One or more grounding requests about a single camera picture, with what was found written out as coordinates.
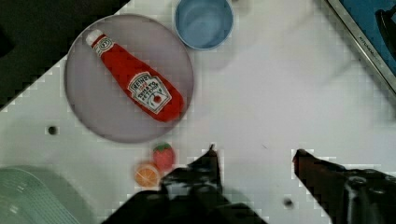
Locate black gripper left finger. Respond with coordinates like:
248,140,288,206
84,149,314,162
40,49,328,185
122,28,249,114
160,144,223,200

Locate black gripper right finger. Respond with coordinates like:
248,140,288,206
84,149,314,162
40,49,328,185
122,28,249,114
292,149,396,224

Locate black toaster oven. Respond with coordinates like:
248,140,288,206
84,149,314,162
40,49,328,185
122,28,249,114
323,0,396,92

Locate black oven door handle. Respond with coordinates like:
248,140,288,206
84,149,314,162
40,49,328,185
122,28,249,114
375,6,396,58

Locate toy strawberry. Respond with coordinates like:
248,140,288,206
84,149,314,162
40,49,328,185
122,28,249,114
153,143,176,172

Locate toy orange slice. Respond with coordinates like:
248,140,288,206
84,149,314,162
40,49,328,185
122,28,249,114
134,163,161,188

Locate red ketchup bottle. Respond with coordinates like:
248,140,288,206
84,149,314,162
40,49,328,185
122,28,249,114
86,30,184,122

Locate blue bowl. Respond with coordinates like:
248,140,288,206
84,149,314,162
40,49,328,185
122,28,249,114
174,0,233,50

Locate green colander basket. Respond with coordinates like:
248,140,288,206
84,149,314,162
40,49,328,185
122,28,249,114
0,166,96,224

